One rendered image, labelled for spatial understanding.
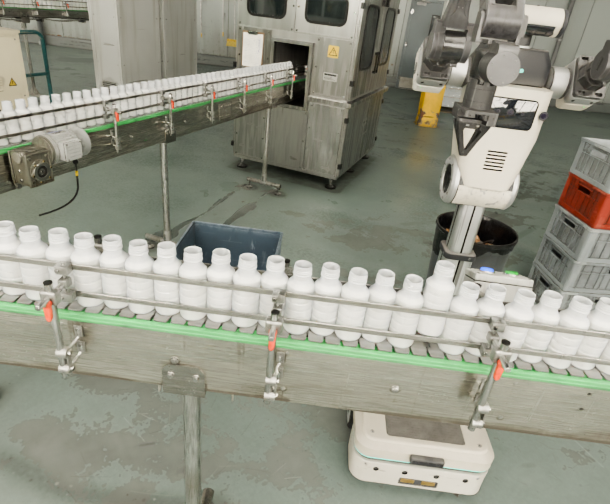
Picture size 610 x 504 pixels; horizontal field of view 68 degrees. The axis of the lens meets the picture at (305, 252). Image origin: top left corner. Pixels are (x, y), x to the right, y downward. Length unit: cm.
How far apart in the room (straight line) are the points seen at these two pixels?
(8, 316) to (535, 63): 152
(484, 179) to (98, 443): 177
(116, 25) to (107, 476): 560
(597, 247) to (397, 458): 194
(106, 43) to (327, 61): 333
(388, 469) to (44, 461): 132
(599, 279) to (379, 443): 204
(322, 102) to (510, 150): 317
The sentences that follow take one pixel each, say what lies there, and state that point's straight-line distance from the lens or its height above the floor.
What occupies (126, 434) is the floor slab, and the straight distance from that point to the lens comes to 216.
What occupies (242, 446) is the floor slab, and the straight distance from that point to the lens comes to 208.
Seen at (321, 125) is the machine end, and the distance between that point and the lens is 460.
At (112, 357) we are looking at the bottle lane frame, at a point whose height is 89.
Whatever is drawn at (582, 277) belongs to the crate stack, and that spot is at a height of 33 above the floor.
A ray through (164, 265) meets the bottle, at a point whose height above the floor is 113.
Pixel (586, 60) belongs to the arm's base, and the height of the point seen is 158.
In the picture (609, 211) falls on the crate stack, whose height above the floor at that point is 78.
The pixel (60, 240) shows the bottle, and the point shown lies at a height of 115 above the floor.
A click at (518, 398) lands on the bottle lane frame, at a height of 92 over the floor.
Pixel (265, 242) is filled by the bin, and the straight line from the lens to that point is 158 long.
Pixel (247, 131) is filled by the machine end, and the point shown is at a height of 42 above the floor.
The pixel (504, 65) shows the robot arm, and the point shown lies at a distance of 92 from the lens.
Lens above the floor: 163
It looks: 28 degrees down
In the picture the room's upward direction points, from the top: 7 degrees clockwise
